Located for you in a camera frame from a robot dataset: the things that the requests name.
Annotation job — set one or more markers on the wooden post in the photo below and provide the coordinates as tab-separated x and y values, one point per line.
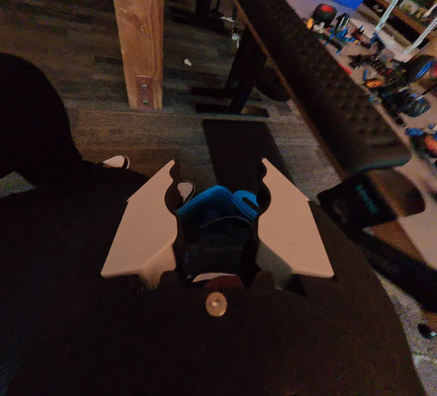
140	27

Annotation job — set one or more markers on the blue padded object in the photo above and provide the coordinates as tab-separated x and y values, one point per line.
215	201

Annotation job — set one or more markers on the black studded mat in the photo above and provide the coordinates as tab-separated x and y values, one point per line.
321	75

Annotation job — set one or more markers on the dark floor mat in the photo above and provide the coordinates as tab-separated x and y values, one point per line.
239	157

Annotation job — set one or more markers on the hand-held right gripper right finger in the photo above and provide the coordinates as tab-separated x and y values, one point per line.
293	239

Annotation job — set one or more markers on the black labelled device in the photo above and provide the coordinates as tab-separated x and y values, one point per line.
369	198

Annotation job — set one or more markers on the black white shoe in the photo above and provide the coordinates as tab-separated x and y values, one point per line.
116	161
184	192

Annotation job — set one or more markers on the black toy truck chassis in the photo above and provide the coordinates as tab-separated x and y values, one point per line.
399	88

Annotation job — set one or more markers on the person's leg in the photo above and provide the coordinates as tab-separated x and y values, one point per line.
34	116

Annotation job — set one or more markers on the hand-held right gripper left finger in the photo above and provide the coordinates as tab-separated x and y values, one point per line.
140	239

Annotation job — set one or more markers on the black desk leg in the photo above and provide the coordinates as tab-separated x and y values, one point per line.
242	75

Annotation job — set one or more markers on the black toy wheel red rim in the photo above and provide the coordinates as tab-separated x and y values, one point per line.
324	14

